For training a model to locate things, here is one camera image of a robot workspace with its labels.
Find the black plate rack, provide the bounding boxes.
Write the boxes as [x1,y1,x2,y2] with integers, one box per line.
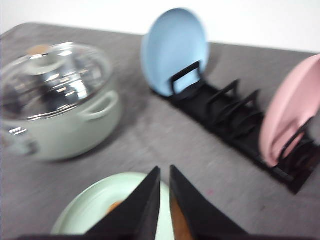
[151,61,320,193]

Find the pink plate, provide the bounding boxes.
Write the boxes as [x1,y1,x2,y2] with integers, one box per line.
[260,54,320,167]

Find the blue plate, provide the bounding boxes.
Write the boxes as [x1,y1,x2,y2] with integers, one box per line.
[141,8,210,97]

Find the glass steamer lid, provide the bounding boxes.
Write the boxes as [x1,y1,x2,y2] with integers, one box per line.
[0,42,111,121]

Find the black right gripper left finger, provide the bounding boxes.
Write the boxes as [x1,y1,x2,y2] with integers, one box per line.
[85,166,161,238]

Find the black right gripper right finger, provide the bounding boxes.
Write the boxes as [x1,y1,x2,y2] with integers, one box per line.
[169,166,250,240]

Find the green plate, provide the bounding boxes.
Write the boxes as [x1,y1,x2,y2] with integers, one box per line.
[52,172,175,240]

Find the green electric steamer pot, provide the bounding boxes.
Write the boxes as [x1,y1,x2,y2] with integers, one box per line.
[0,90,122,161]

